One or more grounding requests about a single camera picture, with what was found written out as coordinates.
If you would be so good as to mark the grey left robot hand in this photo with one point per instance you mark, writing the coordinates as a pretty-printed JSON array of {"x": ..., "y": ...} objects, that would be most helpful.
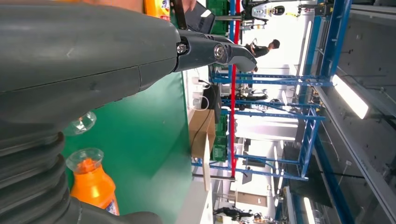
[{"x": 77, "y": 55}]

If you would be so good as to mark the white power strip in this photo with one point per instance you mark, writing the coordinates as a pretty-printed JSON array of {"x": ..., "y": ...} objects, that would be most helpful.
[{"x": 198, "y": 92}]

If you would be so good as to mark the black tablet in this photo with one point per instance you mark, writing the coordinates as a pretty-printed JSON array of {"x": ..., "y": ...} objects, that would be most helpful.
[{"x": 199, "y": 17}]

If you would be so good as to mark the brown cardboard box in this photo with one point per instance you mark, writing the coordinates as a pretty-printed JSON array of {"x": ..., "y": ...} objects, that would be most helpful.
[{"x": 201, "y": 130}]

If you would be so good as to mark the black bag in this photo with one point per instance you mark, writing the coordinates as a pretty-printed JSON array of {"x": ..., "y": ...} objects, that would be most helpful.
[{"x": 216, "y": 102}]

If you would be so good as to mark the white box lid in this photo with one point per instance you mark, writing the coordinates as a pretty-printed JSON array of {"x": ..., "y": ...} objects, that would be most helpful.
[{"x": 206, "y": 167}]

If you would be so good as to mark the person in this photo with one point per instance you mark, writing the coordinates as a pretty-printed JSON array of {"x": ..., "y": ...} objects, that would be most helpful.
[
  {"x": 232, "y": 213},
  {"x": 261, "y": 49}
]

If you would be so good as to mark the white desk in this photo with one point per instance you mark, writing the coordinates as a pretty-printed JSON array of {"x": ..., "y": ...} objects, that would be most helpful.
[{"x": 198, "y": 201}]

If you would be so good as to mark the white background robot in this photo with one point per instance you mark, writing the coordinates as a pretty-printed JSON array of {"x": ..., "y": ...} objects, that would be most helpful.
[{"x": 266, "y": 10}]

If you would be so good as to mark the white ceiling light panel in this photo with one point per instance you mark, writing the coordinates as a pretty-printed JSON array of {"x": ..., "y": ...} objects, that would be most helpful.
[
  {"x": 349, "y": 95},
  {"x": 308, "y": 211}
]

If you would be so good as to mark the red steel post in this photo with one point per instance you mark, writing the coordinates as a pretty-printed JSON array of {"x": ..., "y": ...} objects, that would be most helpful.
[{"x": 233, "y": 123}]

